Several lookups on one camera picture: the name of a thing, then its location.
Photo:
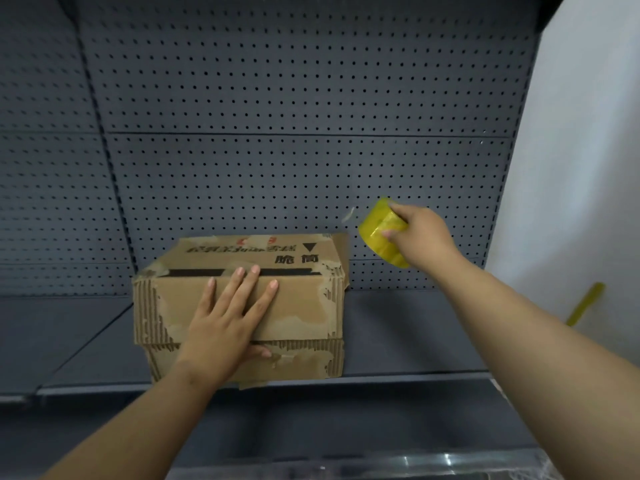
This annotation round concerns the person's right hand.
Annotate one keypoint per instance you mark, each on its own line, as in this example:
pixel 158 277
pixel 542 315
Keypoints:
pixel 422 234

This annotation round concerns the person's left hand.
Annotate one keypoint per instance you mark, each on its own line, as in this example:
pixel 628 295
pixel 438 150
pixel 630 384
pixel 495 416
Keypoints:
pixel 220 332

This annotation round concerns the person's left little finger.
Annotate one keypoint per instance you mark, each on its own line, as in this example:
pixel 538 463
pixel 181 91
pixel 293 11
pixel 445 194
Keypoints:
pixel 208 297

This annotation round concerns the person's left thumb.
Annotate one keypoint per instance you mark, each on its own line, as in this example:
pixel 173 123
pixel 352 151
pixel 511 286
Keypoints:
pixel 259 352

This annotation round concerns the person's right fingers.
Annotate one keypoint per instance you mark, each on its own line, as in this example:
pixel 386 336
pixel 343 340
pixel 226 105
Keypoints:
pixel 396 225

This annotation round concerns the person's left middle finger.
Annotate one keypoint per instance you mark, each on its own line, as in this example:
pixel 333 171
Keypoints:
pixel 249 287

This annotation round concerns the yellow packing tape roll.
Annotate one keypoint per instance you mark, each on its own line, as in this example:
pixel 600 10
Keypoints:
pixel 382 234

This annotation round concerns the worn brown cardboard box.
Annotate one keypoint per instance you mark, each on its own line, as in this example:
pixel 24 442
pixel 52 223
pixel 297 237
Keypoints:
pixel 250 304

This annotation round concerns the person's left forearm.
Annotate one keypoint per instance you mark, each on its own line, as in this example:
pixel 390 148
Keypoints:
pixel 130 424

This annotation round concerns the person's right forearm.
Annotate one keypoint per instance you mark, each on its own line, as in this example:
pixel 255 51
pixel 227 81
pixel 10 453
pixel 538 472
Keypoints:
pixel 545 354

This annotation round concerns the grey perforated metal shelving unit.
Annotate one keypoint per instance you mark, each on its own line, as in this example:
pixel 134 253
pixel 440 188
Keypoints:
pixel 270 194

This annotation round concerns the yellow tape strip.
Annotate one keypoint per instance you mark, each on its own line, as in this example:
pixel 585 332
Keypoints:
pixel 585 304

